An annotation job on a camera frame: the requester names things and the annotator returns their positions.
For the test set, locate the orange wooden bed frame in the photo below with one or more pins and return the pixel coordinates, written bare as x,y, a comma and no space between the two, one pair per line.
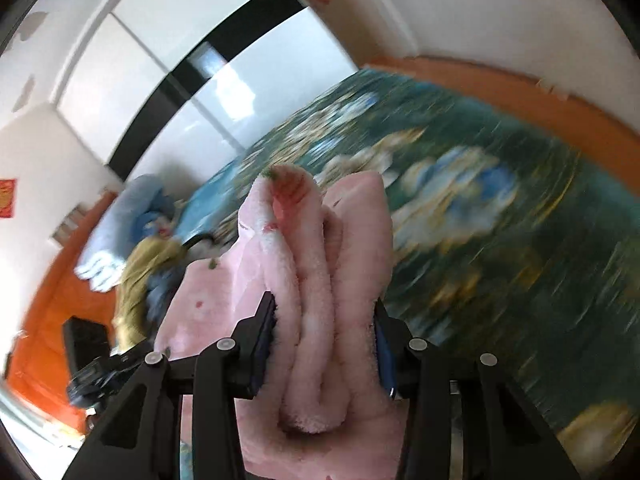
500,85

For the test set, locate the dark grey garment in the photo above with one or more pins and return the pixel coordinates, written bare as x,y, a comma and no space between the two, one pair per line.
162,285

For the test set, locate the olive green knit garment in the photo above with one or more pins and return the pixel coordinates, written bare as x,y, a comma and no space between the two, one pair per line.
132,280

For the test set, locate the light blue knitted garment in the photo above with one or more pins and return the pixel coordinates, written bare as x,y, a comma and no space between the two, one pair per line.
130,200

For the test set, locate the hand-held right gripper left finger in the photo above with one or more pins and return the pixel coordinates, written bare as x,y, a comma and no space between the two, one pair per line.
265,345

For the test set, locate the pink fleece garment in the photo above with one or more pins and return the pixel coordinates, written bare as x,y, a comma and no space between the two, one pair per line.
310,285

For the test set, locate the green floral blanket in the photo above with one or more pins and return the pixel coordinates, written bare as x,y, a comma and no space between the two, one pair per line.
475,260

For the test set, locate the red square wall decoration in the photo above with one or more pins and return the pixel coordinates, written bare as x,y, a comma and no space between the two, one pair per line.
7,199

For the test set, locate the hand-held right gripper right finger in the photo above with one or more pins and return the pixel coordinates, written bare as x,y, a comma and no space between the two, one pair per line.
385,360

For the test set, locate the white wardrobe with black stripe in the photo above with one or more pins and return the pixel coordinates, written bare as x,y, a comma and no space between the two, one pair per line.
150,45

